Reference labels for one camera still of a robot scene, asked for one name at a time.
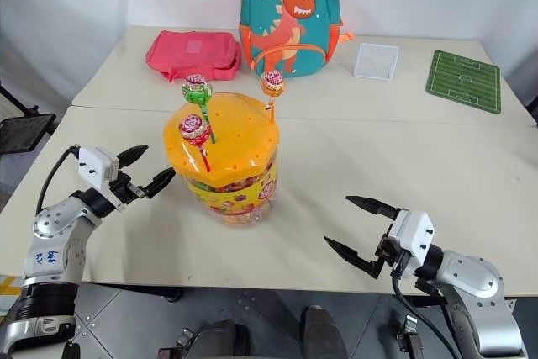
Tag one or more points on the clear plastic box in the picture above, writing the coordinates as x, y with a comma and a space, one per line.
376, 62

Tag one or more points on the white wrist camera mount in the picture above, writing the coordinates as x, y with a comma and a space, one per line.
414, 233
94, 165

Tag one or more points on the green-wrapped lollipop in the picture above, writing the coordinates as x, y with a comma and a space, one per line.
196, 89

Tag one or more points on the pink fabric pouch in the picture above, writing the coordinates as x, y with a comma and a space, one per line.
193, 54

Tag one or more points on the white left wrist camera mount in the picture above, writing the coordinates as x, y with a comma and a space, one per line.
94, 165

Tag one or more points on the teal dinosaur backpack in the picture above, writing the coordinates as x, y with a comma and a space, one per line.
290, 10

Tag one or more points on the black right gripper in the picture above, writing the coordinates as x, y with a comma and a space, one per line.
391, 256

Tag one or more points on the red-wrapped lollipop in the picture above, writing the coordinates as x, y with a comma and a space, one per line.
193, 128

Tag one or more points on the green soccer field mat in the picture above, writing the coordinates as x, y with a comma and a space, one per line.
464, 81

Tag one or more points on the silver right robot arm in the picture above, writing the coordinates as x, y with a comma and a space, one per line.
475, 287

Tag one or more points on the black mesh tray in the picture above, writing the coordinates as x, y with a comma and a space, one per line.
23, 132

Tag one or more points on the dark rounded shape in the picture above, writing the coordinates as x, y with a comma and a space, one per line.
323, 334
223, 340

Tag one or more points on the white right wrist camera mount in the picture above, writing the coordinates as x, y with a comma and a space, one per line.
414, 233

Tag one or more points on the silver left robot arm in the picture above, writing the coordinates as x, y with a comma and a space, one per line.
54, 233

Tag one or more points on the orange-wrapped lollipop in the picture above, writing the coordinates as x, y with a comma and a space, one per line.
272, 83

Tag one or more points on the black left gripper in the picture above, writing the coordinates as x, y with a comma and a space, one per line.
124, 188

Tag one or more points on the yellow-lidded lollipop jar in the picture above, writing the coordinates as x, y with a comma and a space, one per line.
235, 140

